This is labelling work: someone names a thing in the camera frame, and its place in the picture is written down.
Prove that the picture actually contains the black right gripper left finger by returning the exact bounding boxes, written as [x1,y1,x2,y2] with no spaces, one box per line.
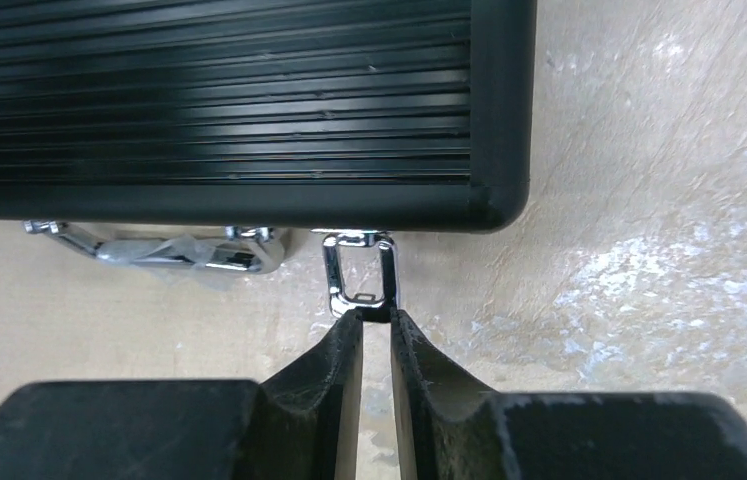
[0,312,363,479]

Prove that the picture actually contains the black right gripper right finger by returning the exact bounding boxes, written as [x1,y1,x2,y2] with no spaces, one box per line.
[390,310,747,479]

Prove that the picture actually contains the black poker set case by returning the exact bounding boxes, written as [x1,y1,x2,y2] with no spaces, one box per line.
[0,0,539,319]

